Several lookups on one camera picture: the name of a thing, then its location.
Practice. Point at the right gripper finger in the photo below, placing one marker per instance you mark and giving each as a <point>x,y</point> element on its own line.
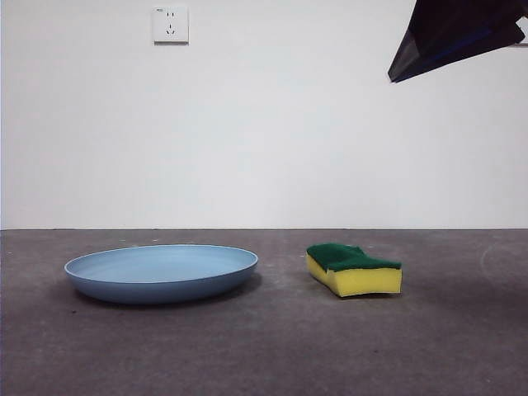
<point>495,41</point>
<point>453,20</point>

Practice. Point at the light blue round plate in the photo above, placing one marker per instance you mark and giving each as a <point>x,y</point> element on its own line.
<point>161,284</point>

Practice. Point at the yellow sponge with green scourer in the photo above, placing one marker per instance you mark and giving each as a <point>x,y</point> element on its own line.
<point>367,282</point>

